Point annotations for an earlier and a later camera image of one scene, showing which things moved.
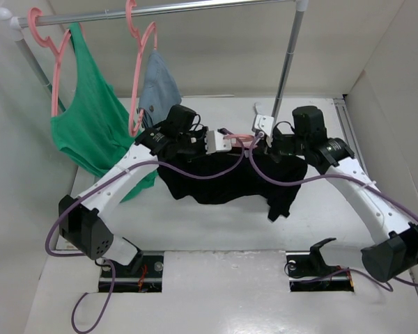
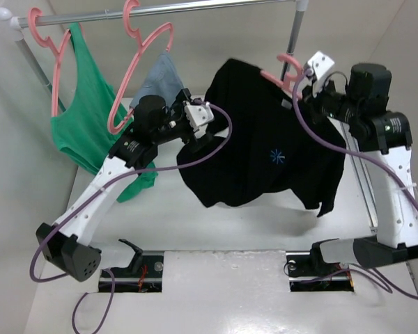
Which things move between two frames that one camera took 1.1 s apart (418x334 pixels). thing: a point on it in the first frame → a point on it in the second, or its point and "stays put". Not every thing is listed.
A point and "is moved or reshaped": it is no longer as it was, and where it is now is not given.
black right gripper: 276,133 → 308,95
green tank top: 92,128 stays put
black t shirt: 245,184 is moved or reshaped
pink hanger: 33,15 stays put
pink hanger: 246,139 → 289,83
